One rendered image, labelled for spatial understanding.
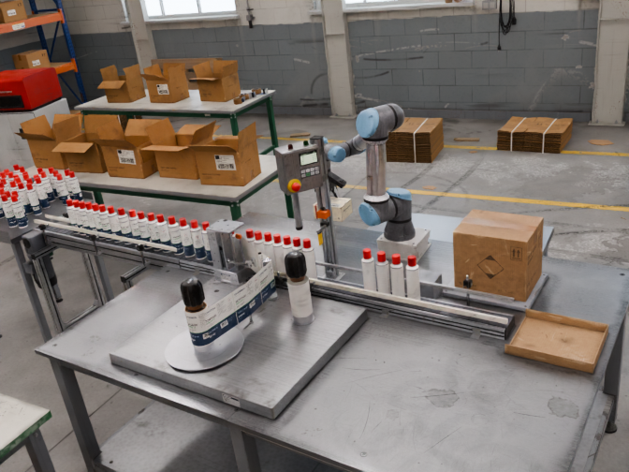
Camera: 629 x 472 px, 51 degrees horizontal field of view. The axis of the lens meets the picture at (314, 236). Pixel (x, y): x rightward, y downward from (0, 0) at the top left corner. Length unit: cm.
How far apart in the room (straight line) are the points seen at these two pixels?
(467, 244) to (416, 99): 582
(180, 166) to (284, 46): 456
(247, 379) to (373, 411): 46
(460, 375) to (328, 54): 673
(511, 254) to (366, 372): 75
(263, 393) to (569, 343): 112
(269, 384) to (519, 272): 108
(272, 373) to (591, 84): 612
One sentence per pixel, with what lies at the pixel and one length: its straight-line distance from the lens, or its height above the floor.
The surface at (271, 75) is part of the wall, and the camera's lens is 930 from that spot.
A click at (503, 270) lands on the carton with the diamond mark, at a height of 98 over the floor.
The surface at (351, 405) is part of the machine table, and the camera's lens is 230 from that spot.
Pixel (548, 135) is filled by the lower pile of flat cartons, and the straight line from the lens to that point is 695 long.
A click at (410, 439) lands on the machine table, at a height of 83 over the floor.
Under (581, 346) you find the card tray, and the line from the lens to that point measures 258.
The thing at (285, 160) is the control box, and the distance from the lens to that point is 274.
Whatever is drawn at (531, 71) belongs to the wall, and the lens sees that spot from 799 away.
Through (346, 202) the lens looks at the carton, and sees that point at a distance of 334.
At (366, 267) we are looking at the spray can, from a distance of 271.
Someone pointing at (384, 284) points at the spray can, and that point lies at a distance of 271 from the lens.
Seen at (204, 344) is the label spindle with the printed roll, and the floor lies 93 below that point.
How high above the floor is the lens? 230
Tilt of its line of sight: 25 degrees down
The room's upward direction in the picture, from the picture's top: 7 degrees counter-clockwise
